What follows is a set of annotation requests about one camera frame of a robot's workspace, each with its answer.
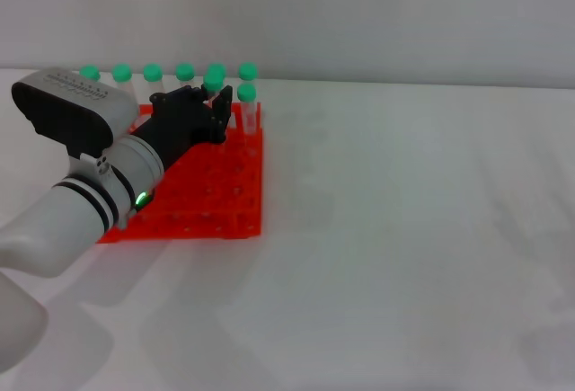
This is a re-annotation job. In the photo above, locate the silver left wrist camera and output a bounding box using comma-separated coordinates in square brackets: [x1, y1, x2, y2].
[10, 66, 139, 162]

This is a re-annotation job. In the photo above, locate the orange plastic test tube rack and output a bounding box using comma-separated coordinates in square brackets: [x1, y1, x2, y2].
[95, 102, 264, 244]

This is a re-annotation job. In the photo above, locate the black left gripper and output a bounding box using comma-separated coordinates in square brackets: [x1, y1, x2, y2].
[129, 84, 234, 175]

